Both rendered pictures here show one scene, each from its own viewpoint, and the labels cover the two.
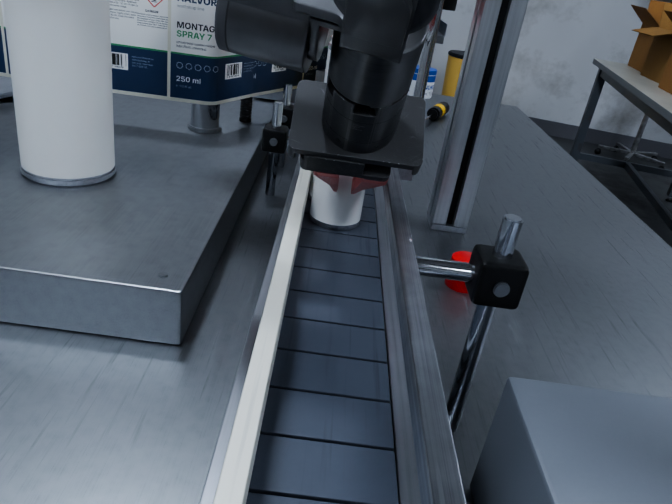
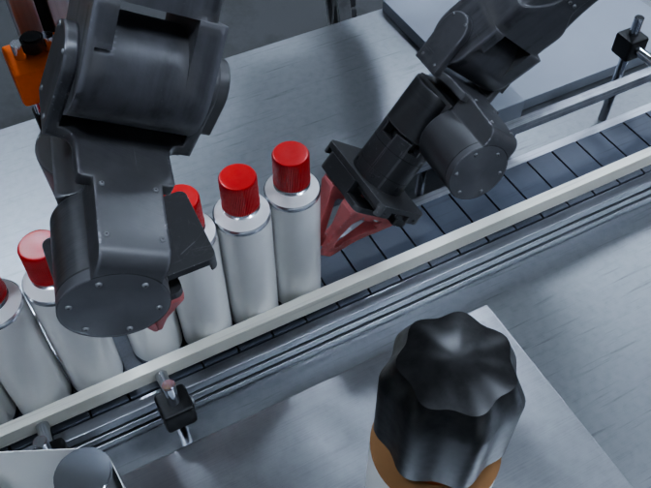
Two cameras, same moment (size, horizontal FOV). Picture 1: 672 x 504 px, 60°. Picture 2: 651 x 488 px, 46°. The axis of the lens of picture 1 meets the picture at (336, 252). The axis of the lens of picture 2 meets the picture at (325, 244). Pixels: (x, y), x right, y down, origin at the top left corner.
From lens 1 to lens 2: 0.95 m
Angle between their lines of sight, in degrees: 84
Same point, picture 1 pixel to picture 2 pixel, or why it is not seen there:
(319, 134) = (403, 198)
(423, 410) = (559, 108)
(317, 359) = (475, 217)
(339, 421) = (505, 193)
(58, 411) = (571, 337)
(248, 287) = (385, 340)
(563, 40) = not seen: outside the picture
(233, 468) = (589, 177)
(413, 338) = (525, 121)
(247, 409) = (564, 188)
